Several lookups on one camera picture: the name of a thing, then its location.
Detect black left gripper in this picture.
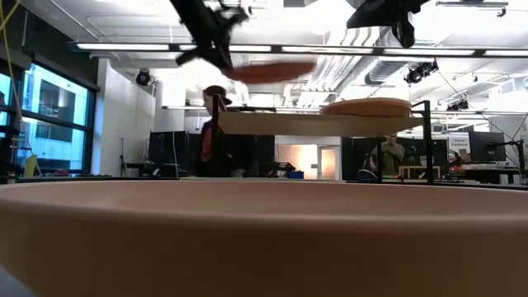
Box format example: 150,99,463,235
175,10,252,73

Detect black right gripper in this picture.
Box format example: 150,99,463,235
346,0,430,49

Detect red plate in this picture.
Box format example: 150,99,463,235
224,60,318,85

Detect tan brown plate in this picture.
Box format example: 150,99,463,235
320,97,413,118

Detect pink plate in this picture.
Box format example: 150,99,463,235
0,179,528,297

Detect wooden shelf with black legs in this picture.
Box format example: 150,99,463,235
210,93,434,186

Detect black spot lamp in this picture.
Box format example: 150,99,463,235
134,68,152,87
445,98,470,112
403,60,439,86

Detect long ceiling light strip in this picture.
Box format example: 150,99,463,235
68,40,528,59

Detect person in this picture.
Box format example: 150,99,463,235
193,84,234,178
369,133,408,179

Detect black machine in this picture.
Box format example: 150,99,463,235
270,162,296,178

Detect black tripod stand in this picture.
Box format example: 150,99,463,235
118,138,128,177

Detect white door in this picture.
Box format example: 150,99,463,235
317,146,342,181

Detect white printed sign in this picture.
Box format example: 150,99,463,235
447,134,471,158

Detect black monitor on desk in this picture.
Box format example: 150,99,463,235
469,130,507,163

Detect large window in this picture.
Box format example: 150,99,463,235
0,61,98,174

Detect cluttered background desk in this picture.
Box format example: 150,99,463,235
449,163,528,186

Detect silver ventilation duct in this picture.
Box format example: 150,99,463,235
365,59,409,86

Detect black metal rig frame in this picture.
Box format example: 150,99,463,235
0,175,528,191

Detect yellow cable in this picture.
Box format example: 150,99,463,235
0,0,22,125

